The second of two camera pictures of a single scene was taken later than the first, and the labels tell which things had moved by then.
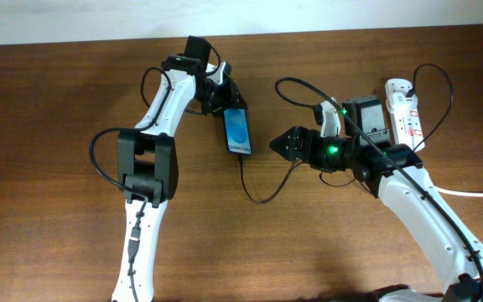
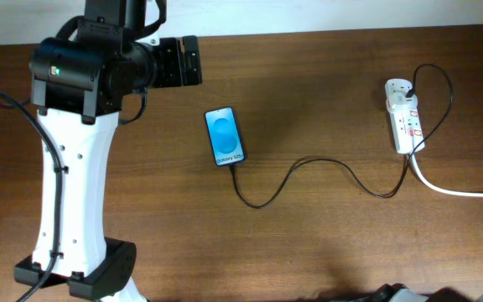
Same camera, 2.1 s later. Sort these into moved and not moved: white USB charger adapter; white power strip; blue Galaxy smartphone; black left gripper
Moved: black left gripper; blue Galaxy smartphone
Not moved: white USB charger adapter; white power strip
